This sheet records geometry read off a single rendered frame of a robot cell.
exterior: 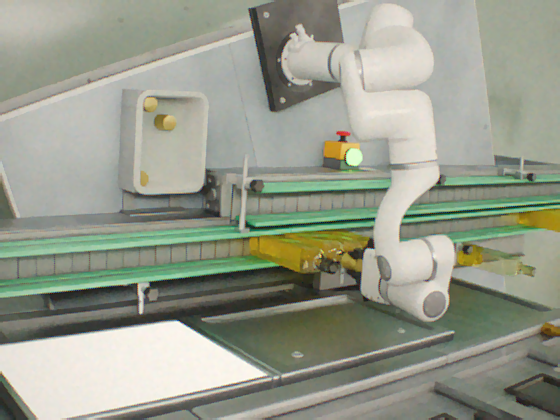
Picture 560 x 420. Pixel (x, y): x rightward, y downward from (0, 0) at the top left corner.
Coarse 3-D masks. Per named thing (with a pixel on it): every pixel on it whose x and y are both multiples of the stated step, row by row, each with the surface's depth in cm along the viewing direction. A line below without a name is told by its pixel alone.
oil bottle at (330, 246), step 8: (296, 232) 161; (304, 232) 162; (304, 240) 157; (312, 240) 155; (320, 240) 155; (328, 240) 156; (336, 240) 156; (328, 248) 151; (336, 248) 152; (328, 256) 151
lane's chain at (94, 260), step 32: (416, 224) 199; (448, 224) 209; (480, 224) 219; (512, 224) 231; (32, 256) 132; (64, 256) 136; (96, 256) 140; (128, 256) 145; (160, 256) 150; (192, 256) 155; (224, 256) 160
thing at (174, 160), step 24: (144, 96) 145; (168, 96) 150; (192, 96) 152; (144, 120) 154; (192, 120) 158; (144, 144) 155; (168, 144) 158; (192, 144) 158; (144, 168) 156; (168, 168) 160; (192, 168) 159; (144, 192) 149; (168, 192) 153
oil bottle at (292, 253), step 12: (252, 240) 163; (264, 240) 159; (276, 240) 156; (288, 240) 155; (300, 240) 156; (252, 252) 163; (264, 252) 159; (276, 252) 156; (288, 252) 152; (300, 252) 149; (312, 252) 148; (288, 264) 152; (300, 264) 149; (312, 264) 148
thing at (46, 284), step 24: (408, 240) 194; (456, 240) 199; (168, 264) 149; (192, 264) 152; (216, 264) 154; (240, 264) 154; (264, 264) 157; (0, 288) 123; (24, 288) 124; (48, 288) 126; (72, 288) 129
